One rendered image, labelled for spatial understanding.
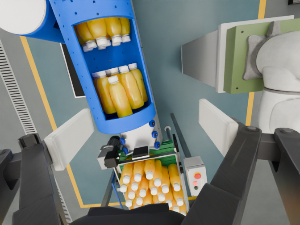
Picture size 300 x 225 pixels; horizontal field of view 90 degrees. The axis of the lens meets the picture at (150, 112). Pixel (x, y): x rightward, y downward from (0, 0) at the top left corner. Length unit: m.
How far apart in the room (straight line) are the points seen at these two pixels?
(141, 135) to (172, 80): 1.00
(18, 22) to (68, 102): 1.30
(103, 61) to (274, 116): 0.75
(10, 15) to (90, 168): 1.98
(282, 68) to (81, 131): 0.61
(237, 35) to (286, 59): 0.23
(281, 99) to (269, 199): 2.74
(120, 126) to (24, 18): 0.62
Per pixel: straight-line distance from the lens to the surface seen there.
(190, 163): 0.94
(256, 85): 0.85
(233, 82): 0.79
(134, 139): 0.98
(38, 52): 2.15
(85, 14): 0.59
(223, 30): 0.85
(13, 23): 0.95
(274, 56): 0.67
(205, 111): 0.16
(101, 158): 1.19
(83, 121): 0.17
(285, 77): 0.64
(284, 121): 0.65
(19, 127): 2.60
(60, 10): 0.64
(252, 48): 0.79
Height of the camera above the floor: 1.77
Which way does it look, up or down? 70 degrees down
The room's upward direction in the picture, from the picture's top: 179 degrees counter-clockwise
